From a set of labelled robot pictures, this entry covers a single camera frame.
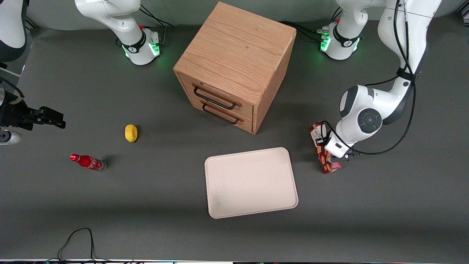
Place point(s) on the black wrist camera block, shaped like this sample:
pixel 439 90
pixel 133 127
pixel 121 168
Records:
pixel 320 141

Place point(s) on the larger wooden drawer front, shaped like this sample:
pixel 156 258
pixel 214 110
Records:
pixel 247 109

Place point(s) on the red cola bottle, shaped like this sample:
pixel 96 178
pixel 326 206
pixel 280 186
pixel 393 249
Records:
pixel 88 161

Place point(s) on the yellow lemon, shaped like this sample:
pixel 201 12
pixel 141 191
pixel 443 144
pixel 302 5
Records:
pixel 131 133

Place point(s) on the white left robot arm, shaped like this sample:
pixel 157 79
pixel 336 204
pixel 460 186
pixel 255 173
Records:
pixel 366 106

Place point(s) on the red cookie box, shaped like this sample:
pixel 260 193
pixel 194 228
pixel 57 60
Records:
pixel 325 167

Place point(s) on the oak wooden drawer cabinet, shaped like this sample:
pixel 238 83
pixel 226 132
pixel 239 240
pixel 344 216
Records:
pixel 238 47

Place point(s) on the dark grey table mat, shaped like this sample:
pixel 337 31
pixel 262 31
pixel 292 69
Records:
pixel 110 205

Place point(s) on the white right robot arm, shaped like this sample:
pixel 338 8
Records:
pixel 121 22

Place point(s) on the smaller wooden drawer front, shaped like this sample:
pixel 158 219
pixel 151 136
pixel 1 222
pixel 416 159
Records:
pixel 247 125

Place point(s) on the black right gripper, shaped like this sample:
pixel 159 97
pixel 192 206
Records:
pixel 14 114

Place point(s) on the cream plastic tray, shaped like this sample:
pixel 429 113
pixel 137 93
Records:
pixel 249 183

